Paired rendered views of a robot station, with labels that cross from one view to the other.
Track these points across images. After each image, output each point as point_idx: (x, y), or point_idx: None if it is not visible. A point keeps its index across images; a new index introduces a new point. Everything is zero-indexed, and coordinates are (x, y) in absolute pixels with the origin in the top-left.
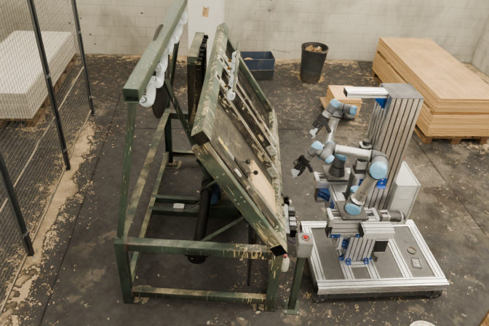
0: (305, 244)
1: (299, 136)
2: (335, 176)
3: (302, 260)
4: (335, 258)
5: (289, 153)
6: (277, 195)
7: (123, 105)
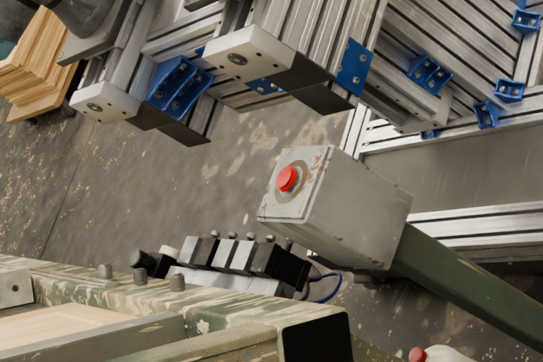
0: (320, 185)
1: (78, 209)
2: (105, 10)
3: (418, 247)
4: (486, 142)
5: (108, 252)
6: (90, 291)
7: None
